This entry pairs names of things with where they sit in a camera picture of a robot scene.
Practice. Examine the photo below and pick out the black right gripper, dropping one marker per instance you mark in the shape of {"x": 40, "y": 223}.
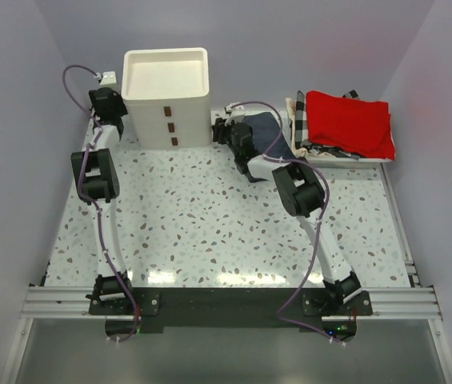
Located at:
{"x": 218, "y": 129}

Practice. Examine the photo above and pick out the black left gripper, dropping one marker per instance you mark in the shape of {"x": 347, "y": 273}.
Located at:
{"x": 97, "y": 100}

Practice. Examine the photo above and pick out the cream drawer organizer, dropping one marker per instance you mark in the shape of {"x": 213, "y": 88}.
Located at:
{"x": 167, "y": 95}

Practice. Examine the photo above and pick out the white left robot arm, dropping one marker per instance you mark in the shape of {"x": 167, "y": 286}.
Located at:
{"x": 97, "y": 185}

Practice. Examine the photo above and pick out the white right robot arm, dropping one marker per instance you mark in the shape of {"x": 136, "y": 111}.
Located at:
{"x": 305, "y": 197}

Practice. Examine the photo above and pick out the dark blue pencil pouch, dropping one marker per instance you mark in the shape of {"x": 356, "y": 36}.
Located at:
{"x": 269, "y": 143}

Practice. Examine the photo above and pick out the black white checkered cloth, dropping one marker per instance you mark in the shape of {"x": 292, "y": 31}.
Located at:
{"x": 300, "y": 132}

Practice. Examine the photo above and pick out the white cloth basket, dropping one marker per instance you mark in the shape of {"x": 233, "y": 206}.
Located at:
{"x": 322, "y": 159}

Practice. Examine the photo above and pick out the red folded cloth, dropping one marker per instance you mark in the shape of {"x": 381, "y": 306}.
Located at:
{"x": 353, "y": 125}

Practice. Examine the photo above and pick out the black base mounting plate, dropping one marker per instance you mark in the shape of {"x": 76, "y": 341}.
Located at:
{"x": 232, "y": 308}

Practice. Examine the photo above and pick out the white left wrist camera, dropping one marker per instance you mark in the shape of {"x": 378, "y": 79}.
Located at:
{"x": 108, "y": 78}

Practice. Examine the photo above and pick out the aluminium frame rail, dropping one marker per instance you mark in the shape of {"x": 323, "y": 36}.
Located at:
{"x": 190, "y": 220}

